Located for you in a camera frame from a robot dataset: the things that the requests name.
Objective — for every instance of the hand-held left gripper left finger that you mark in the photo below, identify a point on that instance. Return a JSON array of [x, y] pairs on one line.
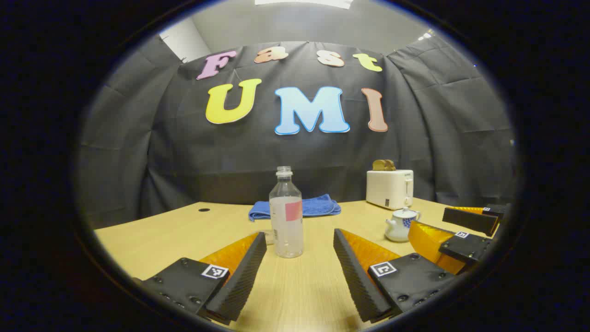
[[244, 281]]

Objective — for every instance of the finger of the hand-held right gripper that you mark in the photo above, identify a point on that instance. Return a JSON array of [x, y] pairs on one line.
[[465, 249], [470, 220]]

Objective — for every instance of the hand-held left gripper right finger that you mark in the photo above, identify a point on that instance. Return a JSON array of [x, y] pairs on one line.
[[355, 276]]

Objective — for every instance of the round brown coaster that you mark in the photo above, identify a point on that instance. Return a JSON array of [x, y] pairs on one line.
[[269, 236]]

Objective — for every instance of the white blue-patterned teacup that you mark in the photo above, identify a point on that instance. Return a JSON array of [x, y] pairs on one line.
[[398, 230]]

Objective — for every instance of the clear plastic water bottle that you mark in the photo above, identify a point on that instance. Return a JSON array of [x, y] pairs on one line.
[[286, 230]]

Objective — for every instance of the white teacup lid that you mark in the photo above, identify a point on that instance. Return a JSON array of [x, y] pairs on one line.
[[404, 213]]

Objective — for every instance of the blue folded towel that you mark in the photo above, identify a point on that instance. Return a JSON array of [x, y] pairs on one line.
[[318, 206]]

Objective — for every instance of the white toaster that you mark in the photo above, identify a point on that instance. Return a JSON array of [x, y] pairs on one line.
[[387, 189]]

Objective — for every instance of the brown bread slice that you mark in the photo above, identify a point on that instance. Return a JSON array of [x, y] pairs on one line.
[[379, 165], [390, 165]]

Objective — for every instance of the black backdrop cloth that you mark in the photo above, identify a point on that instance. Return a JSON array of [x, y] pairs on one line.
[[184, 161]]

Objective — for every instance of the ceiling light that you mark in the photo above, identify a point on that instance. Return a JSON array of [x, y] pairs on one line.
[[304, 2]]

